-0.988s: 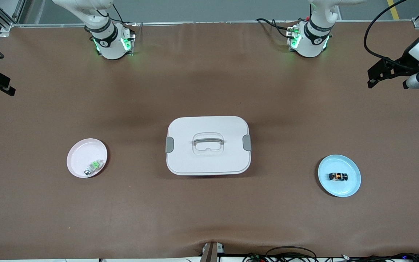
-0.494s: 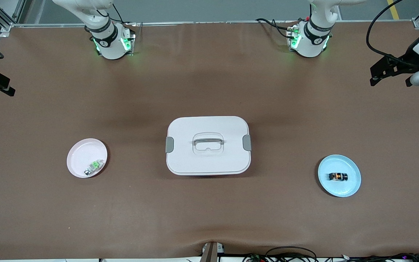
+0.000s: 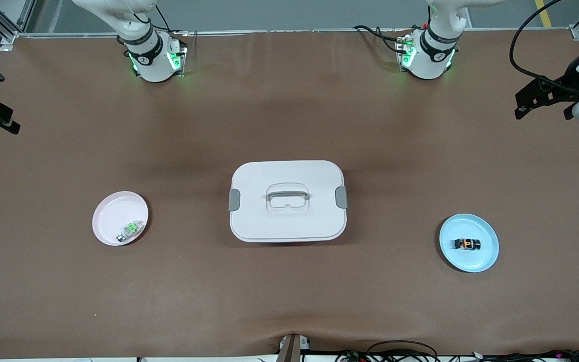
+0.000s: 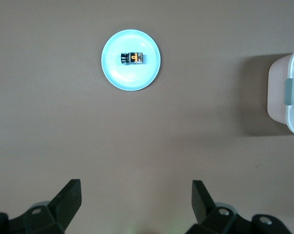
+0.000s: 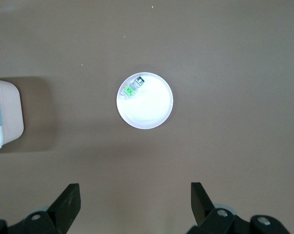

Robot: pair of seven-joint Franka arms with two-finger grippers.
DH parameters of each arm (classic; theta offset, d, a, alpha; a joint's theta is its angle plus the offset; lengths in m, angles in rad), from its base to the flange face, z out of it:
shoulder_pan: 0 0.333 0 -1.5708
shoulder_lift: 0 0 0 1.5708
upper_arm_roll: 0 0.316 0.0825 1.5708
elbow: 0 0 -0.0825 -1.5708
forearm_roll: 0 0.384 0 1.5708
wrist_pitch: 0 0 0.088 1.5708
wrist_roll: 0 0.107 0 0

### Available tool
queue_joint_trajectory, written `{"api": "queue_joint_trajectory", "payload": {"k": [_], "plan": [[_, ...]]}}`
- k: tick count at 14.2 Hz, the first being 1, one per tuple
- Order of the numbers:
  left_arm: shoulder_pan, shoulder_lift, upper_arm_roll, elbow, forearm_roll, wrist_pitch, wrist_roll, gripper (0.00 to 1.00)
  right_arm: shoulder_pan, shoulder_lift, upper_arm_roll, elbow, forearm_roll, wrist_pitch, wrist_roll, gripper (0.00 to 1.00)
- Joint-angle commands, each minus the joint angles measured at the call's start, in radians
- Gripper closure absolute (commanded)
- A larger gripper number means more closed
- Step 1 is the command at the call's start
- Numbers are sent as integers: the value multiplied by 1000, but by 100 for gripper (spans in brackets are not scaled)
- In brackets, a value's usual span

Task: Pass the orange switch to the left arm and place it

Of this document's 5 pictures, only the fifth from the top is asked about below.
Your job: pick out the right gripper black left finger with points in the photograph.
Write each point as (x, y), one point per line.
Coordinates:
(64, 209)

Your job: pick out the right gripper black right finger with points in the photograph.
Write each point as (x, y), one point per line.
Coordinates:
(201, 207)

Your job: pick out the white lidded box grey latches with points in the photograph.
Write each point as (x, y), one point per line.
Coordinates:
(8, 112)

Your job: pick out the pink round plate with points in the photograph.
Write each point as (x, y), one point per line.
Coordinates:
(149, 109)

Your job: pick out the green push-button switch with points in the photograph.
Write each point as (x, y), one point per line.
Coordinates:
(132, 89)

